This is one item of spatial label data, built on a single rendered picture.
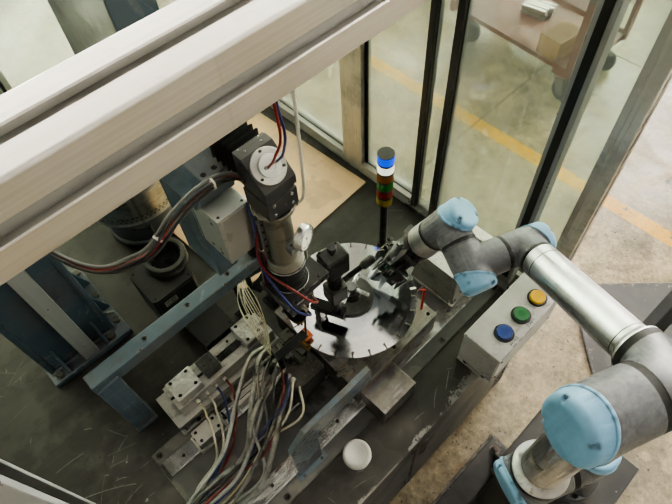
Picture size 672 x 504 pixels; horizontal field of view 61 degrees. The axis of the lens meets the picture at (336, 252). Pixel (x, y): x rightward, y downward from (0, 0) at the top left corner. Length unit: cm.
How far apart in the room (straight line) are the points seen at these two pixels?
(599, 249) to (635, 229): 22
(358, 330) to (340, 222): 52
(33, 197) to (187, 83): 8
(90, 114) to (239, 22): 8
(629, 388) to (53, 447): 135
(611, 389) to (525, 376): 153
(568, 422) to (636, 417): 9
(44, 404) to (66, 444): 14
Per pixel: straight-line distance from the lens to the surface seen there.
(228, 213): 94
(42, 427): 173
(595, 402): 91
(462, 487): 225
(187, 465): 154
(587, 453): 92
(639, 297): 275
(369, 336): 138
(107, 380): 137
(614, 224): 297
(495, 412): 236
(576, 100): 121
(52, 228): 26
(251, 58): 27
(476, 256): 115
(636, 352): 101
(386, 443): 150
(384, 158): 142
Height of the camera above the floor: 220
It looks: 56 degrees down
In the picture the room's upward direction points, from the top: 5 degrees counter-clockwise
